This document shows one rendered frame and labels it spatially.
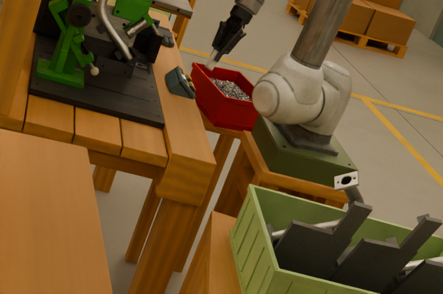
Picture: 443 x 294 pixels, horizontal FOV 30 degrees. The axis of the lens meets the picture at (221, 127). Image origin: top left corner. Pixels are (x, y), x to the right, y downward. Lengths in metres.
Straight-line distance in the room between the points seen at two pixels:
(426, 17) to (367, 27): 2.60
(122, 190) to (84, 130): 1.74
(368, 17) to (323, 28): 6.69
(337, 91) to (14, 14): 1.04
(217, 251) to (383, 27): 7.25
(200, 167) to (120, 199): 1.63
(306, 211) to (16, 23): 0.92
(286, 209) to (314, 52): 0.51
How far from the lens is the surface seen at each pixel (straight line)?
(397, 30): 9.40
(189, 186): 2.43
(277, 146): 2.62
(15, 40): 2.25
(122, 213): 3.89
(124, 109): 2.56
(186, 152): 2.41
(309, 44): 2.48
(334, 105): 2.66
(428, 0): 11.81
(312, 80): 2.49
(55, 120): 2.38
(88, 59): 2.62
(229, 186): 2.91
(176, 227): 2.50
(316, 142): 2.71
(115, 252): 3.59
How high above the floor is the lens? 1.82
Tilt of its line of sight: 20 degrees down
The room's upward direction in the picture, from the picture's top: 21 degrees clockwise
